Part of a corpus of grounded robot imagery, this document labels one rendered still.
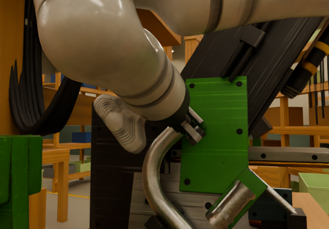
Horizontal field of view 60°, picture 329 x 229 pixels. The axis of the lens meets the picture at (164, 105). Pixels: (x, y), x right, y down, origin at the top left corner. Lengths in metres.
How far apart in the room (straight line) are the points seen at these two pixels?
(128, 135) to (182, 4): 0.18
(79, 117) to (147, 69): 0.62
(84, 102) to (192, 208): 0.49
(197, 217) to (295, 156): 0.24
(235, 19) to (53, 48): 0.13
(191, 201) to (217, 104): 0.18
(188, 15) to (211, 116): 0.33
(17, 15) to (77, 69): 0.38
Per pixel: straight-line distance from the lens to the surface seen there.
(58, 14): 0.19
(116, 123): 0.35
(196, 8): 0.21
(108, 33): 0.18
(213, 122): 0.52
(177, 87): 0.32
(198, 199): 0.52
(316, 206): 1.19
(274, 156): 0.62
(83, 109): 0.86
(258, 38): 0.54
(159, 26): 0.95
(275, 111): 4.07
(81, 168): 6.17
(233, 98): 0.53
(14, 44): 0.56
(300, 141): 9.46
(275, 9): 0.25
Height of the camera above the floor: 1.18
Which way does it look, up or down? 4 degrees up
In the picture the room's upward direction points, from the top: straight up
